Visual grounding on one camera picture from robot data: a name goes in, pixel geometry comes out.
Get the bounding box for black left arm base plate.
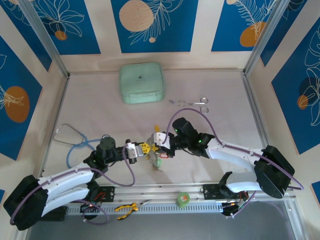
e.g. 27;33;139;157
86;185;116;203

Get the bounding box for metal keyring with keys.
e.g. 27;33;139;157
147;139;165;173

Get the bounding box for aluminium mounting rail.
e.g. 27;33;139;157
21;182;296;204

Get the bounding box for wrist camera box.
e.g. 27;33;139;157
149;131;171;148
124;142;143;159

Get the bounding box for aluminium frame post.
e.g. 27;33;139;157
242;0;291;76
18;0;70;79

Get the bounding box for slotted grey cable duct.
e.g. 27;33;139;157
67;202;224;216

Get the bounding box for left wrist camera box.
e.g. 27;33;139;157
124;142;143;159

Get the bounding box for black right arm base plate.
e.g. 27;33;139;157
199;183;251;201

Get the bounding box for green tape roll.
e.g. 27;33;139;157
176;191;191;208

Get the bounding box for yellow and black pliers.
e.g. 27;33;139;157
114;199;152;221

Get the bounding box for metal wire tongs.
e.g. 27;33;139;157
169;97;210;115

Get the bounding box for blue and silver stethoscope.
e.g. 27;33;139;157
53;123;115;169

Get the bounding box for small circuit board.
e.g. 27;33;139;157
221;201;250;216
79;201;101;214

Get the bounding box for mint green zip case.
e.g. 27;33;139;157
118;61;166;105

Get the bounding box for aluminium table side rail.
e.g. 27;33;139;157
36;74;71;187
241;72;280;177

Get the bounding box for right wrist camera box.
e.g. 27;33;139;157
149;131;171;148

